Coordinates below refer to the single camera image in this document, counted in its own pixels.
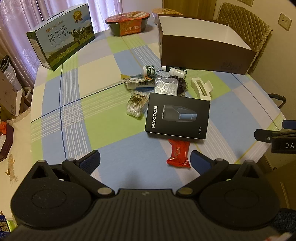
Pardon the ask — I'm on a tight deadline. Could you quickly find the stack of white cups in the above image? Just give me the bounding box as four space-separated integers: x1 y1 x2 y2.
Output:
0 55 18 90

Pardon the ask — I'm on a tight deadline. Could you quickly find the milk carton gift box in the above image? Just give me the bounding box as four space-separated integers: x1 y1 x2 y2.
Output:
26 3 95 72

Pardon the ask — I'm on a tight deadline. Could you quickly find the desktop with checked tablecloth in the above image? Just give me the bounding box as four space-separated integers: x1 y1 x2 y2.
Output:
30 14 288 193

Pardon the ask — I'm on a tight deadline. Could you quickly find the wooden door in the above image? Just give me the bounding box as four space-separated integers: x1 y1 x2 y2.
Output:
162 0 218 22

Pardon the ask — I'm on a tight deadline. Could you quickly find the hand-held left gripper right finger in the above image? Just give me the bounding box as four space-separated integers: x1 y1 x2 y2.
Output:
176 150 264 197

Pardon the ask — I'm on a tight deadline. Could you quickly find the red snack packet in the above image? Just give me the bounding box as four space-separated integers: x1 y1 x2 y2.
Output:
166 139 192 168

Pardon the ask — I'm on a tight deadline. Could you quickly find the black instant meal bowl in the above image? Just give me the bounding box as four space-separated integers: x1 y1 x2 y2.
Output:
105 13 151 37

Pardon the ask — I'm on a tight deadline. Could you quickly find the quilted tan chair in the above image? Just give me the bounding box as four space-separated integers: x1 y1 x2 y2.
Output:
216 2 273 73

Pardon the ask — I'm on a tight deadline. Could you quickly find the floss picks bag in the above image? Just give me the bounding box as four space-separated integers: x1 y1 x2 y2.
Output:
154 76 179 96

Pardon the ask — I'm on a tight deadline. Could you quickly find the black handle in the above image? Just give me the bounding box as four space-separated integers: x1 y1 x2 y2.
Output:
268 93 287 109

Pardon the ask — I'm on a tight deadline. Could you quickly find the green yellow card packet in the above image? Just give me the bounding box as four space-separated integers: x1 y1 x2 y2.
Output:
120 74 156 85

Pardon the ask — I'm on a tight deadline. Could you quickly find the brown cardboard box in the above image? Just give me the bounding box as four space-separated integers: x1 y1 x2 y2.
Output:
157 13 261 75

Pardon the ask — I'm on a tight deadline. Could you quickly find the white hair claw clip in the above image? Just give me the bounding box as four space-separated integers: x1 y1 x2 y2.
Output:
190 77 214 101

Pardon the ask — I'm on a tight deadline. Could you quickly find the green label white bottle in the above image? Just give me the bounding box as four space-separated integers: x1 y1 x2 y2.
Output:
142 65 156 77

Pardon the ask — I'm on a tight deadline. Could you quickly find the cotton swab bag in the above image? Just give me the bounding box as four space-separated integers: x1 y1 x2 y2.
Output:
126 90 150 120

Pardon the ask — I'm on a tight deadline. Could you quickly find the dark brown flat box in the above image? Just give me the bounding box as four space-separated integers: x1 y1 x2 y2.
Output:
0 122 15 163

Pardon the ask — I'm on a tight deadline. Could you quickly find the black shaver box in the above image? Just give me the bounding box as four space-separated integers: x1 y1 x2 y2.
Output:
145 92 211 140

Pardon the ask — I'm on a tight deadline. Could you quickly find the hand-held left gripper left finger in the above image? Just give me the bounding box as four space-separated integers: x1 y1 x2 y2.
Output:
30 150 115 198

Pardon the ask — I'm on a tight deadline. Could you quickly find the plain white pill bottle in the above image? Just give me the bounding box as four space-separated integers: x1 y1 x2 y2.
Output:
169 67 187 79

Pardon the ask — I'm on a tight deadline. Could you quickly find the white cream tube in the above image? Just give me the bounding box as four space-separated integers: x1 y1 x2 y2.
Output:
126 81 156 90

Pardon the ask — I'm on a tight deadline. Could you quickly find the blue printed packet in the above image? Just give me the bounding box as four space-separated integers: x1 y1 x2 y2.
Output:
0 212 12 233

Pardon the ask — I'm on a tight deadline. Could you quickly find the tan cardboard carton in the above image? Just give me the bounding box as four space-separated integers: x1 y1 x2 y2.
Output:
0 70 26 117

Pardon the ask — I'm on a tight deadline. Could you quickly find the dark brown scrunchie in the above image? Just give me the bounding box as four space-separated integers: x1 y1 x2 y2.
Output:
176 77 190 96

